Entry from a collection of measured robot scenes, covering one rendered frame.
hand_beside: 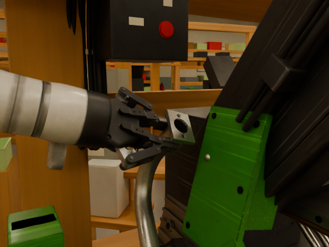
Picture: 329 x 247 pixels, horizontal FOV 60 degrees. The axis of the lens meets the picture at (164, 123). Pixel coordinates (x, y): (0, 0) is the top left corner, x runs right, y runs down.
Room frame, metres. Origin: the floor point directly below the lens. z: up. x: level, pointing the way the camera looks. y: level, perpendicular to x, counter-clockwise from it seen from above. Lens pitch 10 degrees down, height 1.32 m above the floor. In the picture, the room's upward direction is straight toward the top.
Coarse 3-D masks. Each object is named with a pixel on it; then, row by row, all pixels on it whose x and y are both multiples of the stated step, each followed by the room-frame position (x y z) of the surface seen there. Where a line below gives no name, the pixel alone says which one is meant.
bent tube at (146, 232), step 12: (168, 120) 0.42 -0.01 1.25; (180, 120) 0.44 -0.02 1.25; (168, 132) 0.43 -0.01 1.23; (180, 132) 0.41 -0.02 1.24; (192, 132) 0.43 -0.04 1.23; (192, 144) 0.42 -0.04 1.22; (156, 156) 0.45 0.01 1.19; (144, 168) 0.46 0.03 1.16; (156, 168) 0.47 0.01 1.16; (144, 180) 0.46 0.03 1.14; (144, 192) 0.46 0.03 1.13; (144, 204) 0.44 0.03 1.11; (144, 216) 0.43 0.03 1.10; (144, 228) 0.41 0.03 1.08; (144, 240) 0.40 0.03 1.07; (156, 240) 0.41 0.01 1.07
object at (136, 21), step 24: (96, 0) 0.61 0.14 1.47; (120, 0) 0.55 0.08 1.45; (144, 0) 0.57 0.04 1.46; (168, 0) 0.60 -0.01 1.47; (96, 24) 0.61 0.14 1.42; (120, 24) 0.55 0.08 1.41; (144, 24) 0.57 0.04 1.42; (168, 24) 0.59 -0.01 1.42; (96, 48) 0.62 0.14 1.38; (120, 48) 0.55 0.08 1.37; (144, 48) 0.57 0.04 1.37; (168, 48) 0.60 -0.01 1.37
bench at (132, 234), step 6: (156, 228) 0.77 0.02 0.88; (120, 234) 0.74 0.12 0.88; (126, 234) 0.74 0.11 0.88; (132, 234) 0.74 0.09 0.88; (138, 234) 0.74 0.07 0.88; (96, 240) 0.71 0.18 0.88; (102, 240) 0.71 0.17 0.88; (108, 240) 0.71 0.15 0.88; (114, 240) 0.71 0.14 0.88; (120, 240) 0.71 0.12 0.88; (126, 240) 0.71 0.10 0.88; (132, 240) 0.71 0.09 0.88; (138, 240) 0.71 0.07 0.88; (96, 246) 0.68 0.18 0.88; (102, 246) 0.68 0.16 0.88; (108, 246) 0.68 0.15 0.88; (114, 246) 0.68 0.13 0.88; (120, 246) 0.68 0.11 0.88; (126, 246) 0.68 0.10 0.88; (132, 246) 0.68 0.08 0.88; (138, 246) 0.68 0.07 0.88
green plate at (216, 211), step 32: (224, 128) 0.41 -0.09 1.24; (256, 128) 0.36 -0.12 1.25; (224, 160) 0.39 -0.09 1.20; (256, 160) 0.35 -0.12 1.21; (192, 192) 0.43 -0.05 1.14; (224, 192) 0.38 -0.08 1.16; (256, 192) 0.37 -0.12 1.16; (192, 224) 0.41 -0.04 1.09; (224, 224) 0.36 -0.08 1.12; (256, 224) 0.37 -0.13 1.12
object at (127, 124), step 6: (120, 126) 0.38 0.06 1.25; (126, 126) 0.38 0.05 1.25; (132, 126) 0.39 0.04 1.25; (132, 132) 0.38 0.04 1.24; (138, 132) 0.38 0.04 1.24; (144, 132) 0.39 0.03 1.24; (144, 138) 0.39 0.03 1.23; (150, 138) 0.40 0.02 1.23; (156, 138) 0.40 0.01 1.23; (138, 144) 0.40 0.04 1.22; (144, 144) 0.41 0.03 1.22
